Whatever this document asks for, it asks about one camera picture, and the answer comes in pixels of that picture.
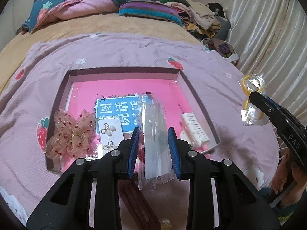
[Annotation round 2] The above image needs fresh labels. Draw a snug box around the person's right hand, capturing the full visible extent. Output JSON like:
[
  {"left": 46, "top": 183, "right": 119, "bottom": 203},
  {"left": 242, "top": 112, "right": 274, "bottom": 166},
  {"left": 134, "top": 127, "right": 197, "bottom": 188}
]
[{"left": 271, "top": 150, "right": 302, "bottom": 208}]

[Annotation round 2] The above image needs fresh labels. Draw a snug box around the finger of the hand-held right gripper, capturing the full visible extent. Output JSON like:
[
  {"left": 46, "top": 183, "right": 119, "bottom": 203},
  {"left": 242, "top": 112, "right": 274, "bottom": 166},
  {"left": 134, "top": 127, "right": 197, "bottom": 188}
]
[{"left": 249, "top": 92, "right": 292, "bottom": 131}]

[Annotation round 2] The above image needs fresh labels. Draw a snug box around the dark green cloth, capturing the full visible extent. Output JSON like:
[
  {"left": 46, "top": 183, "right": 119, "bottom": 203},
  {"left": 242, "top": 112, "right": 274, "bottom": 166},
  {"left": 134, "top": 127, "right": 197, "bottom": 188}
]
[{"left": 259, "top": 187, "right": 300, "bottom": 224}]

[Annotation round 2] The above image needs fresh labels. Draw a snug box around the cream claw hair clip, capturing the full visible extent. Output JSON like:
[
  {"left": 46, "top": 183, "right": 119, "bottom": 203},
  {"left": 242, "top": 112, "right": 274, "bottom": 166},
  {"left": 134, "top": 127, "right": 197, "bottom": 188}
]
[{"left": 180, "top": 112, "right": 211, "bottom": 149}]

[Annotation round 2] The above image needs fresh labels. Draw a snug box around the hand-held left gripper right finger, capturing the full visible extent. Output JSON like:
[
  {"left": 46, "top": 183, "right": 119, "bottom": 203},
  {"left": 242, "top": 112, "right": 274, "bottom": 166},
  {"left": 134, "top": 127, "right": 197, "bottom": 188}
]
[{"left": 168, "top": 127, "right": 281, "bottom": 230}]

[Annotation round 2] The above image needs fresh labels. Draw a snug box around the dark purple cloth bundle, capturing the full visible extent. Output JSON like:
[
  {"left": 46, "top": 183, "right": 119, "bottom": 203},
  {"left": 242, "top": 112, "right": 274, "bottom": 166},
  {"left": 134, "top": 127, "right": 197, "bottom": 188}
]
[{"left": 201, "top": 37, "right": 239, "bottom": 64}]

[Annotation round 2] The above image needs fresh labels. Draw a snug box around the yellow hair ties packet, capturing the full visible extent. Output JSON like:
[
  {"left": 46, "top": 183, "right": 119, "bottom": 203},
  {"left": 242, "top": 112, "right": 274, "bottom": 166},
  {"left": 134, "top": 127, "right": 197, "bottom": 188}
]
[{"left": 237, "top": 72, "right": 271, "bottom": 127}]

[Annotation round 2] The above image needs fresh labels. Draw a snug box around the purple cloud print blanket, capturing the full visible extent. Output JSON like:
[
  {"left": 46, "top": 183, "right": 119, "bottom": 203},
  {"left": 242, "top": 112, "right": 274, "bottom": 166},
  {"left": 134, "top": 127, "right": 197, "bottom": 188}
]
[{"left": 0, "top": 33, "right": 281, "bottom": 230}]

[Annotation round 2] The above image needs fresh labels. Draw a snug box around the bow earrings card packet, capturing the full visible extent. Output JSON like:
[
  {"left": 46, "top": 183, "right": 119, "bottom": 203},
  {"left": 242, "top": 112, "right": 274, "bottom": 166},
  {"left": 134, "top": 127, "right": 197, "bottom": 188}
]
[{"left": 97, "top": 117, "right": 125, "bottom": 157}]

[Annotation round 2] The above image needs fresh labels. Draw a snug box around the white satin curtain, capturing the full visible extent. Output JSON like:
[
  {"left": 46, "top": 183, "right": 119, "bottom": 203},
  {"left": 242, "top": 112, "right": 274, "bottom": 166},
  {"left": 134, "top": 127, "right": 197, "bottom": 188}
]
[{"left": 225, "top": 0, "right": 307, "bottom": 135}]

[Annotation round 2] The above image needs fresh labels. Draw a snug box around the pearl flower hair clip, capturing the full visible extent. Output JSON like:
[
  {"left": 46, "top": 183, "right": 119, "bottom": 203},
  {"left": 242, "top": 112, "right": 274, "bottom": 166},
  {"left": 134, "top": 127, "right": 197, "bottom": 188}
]
[{"left": 159, "top": 218, "right": 174, "bottom": 230}]

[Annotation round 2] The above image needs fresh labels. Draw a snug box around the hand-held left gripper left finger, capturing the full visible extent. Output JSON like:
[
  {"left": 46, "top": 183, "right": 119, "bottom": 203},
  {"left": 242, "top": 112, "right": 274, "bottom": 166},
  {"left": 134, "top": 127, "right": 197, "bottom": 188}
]
[{"left": 26, "top": 127, "right": 140, "bottom": 230}]

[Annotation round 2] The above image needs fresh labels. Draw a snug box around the tan bed sheet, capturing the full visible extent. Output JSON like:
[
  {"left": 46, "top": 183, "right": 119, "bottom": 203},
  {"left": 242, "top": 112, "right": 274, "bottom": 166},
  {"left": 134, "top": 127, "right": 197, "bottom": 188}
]
[{"left": 0, "top": 11, "right": 204, "bottom": 96}]

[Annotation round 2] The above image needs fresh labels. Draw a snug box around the pile of clothes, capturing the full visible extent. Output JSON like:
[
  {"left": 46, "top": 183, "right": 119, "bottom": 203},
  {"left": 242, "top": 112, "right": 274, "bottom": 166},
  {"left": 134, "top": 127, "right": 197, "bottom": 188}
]
[{"left": 158, "top": 0, "right": 232, "bottom": 40}]

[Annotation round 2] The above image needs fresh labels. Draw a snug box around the teal pink strawberry quilt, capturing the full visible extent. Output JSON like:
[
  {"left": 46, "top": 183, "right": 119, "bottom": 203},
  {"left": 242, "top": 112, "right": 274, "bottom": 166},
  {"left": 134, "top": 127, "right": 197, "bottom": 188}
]
[{"left": 20, "top": 0, "right": 127, "bottom": 34}]

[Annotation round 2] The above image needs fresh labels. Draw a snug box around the shallow brown pink box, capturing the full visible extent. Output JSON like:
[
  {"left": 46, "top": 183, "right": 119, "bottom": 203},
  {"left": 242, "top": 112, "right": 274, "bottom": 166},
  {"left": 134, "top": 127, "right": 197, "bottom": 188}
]
[{"left": 44, "top": 67, "right": 221, "bottom": 175}]

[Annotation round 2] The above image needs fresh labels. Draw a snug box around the striped purple teal blanket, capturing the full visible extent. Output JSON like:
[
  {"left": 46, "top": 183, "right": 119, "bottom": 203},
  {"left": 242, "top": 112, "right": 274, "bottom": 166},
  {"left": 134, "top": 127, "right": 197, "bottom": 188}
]
[{"left": 119, "top": 0, "right": 184, "bottom": 27}]

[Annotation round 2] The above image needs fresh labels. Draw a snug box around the dark red banana hair clip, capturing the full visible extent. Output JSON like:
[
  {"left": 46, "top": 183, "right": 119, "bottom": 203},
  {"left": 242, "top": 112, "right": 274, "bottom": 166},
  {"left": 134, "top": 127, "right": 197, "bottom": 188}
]
[{"left": 118, "top": 179, "right": 162, "bottom": 230}]

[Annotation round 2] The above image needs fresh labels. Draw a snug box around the clear packet white card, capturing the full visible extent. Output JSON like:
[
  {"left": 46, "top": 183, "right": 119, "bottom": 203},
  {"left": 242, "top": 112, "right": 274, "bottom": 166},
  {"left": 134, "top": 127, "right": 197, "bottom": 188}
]
[{"left": 137, "top": 92, "right": 175, "bottom": 192}]

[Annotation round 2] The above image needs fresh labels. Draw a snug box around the beige dotted mesh bow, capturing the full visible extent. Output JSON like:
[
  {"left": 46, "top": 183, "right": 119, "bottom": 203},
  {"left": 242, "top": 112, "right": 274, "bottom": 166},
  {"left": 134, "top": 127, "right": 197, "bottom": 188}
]
[{"left": 45, "top": 108, "right": 96, "bottom": 160}]

